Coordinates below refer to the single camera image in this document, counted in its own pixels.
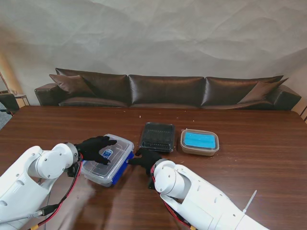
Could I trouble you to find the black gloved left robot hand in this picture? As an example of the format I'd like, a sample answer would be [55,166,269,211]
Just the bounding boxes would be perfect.
[74,136,118,166]

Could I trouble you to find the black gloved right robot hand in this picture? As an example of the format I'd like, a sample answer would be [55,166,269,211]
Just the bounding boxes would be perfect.
[128,148,163,177]

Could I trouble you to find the clear lid with blue label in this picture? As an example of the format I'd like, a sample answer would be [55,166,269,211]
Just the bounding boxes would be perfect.
[80,133,134,181]

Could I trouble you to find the thin clear plastic tray lid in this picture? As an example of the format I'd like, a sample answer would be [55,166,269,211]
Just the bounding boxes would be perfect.
[139,122,176,153]

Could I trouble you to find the clear container with blue clips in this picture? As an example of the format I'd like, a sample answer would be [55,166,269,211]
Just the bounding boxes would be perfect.
[80,149,135,188]

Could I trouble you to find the kraft paper food container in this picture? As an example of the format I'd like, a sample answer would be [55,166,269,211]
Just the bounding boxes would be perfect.
[180,143,220,158]

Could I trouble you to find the clear lid with blue insert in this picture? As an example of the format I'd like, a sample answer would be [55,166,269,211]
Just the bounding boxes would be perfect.
[180,129,220,152]

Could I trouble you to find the black ribbed plastic tray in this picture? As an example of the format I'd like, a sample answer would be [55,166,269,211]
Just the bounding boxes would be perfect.
[140,123,175,153]

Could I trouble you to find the brown leather cushion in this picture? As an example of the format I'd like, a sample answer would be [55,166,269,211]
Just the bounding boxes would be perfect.
[49,74,96,98]
[237,78,289,104]

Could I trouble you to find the dark brown leather sofa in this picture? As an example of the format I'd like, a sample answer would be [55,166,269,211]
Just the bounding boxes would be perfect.
[34,68,302,111]

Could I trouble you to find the small side table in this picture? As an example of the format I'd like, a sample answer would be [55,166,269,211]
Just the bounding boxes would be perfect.
[13,90,31,106]

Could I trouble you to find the black office chair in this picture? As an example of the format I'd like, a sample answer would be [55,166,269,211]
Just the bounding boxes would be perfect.
[0,92,20,115]

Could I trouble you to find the white zip tie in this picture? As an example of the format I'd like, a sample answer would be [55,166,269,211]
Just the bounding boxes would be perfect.
[242,190,257,213]

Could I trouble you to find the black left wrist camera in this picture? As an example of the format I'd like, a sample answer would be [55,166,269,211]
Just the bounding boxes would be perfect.
[67,162,81,178]

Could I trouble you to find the red black left arm cables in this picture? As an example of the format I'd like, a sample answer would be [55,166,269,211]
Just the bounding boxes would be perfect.
[26,155,84,230]

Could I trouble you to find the red black arm cables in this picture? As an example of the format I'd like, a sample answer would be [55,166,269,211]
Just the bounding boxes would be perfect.
[150,169,192,230]
[26,155,84,230]

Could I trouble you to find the red black right arm cables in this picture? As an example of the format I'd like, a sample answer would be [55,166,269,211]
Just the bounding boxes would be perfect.
[150,169,192,230]

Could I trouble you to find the grey network cable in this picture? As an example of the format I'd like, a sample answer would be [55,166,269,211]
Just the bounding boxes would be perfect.
[0,206,58,223]

